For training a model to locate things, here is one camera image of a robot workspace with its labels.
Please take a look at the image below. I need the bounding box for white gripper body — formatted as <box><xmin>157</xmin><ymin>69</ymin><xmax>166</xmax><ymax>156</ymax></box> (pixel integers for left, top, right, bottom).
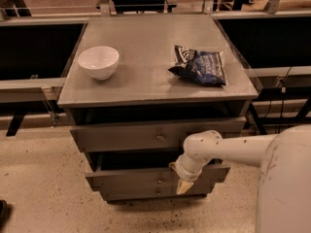
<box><xmin>176</xmin><ymin>153</ymin><xmax>207</xmax><ymax>182</ymax></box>

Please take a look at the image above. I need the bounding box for grey drawer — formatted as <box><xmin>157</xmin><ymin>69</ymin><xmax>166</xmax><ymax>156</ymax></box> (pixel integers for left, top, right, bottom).
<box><xmin>100</xmin><ymin>185</ymin><xmax>214</xmax><ymax>202</ymax></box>
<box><xmin>86</xmin><ymin>156</ymin><xmax>229</xmax><ymax>192</ymax></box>
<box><xmin>71</xmin><ymin>116</ymin><xmax>246</xmax><ymax>152</ymax></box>

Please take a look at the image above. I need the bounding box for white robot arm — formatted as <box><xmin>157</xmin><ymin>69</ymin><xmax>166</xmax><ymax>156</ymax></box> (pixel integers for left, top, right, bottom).
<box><xmin>170</xmin><ymin>124</ymin><xmax>311</xmax><ymax>233</ymax></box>

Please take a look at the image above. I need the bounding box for grey top drawer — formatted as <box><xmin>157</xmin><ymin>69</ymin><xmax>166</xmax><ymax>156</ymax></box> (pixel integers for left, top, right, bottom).
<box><xmin>71</xmin><ymin>116</ymin><xmax>246</xmax><ymax>152</ymax></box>

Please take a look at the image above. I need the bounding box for grey drawer cabinet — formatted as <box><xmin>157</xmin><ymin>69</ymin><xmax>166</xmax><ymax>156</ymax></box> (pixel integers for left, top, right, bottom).
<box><xmin>57</xmin><ymin>14</ymin><xmax>259</xmax><ymax>204</ymax></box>

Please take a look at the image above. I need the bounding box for grey bottom drawer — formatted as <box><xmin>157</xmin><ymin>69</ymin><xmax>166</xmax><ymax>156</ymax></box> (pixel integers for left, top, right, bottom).
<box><xmin>100</xmin><ymin>185</ymin><xmax>214</xmax><ymax>202</ymax></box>

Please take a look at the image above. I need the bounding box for blue chip bag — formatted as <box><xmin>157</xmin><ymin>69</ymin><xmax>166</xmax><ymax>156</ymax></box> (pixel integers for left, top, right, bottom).
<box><xmin>168</xmin><ymin>46</ymin><xmax>226</xmax><ymax>86</ymax></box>

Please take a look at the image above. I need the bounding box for white ceramic bowl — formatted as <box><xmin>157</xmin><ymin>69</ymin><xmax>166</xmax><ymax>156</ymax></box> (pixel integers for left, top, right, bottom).
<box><xmin>78</xmin><ymin>46</ymin><xmax>120</xmax><ymax>80</ymax></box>

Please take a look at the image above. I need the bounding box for right metal railing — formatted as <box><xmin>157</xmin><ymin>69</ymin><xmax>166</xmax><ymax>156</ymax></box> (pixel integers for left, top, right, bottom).
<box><xmin>213</xmin><ymin>15</ymin><xmax>311</xmax><ymax>135</ymax></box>

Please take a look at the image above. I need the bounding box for metal railing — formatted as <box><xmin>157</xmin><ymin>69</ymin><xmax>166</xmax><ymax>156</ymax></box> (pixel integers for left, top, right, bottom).
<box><xmin>0</xmin><ymin>17</ymin><xmax>88</xmax><ymax>137</ymax></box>
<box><xmin>213</xmin><ymin>15</ymin><xmax>311</xmax><ymax>135</ymax></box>

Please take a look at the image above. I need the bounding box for black shoe at left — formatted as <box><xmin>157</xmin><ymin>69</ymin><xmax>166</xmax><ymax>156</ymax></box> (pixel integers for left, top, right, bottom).
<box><xmin>0</xmin><ymin>200</ymin><xmax>8</xmax><ymax>226</ymax></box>

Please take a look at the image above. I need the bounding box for left metal railing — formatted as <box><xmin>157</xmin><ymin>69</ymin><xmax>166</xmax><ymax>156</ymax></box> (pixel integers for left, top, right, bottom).
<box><xmin>0</xmin><ymin>17</ymin><xmax>88</xmax><ymax>137</ymax></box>

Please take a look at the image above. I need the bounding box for black floor cable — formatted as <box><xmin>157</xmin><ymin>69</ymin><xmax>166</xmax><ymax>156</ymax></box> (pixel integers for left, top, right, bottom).
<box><xmin>256</xmin><ymin>66</ymin><xmax>293</xmax><ymax>128</ymax></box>

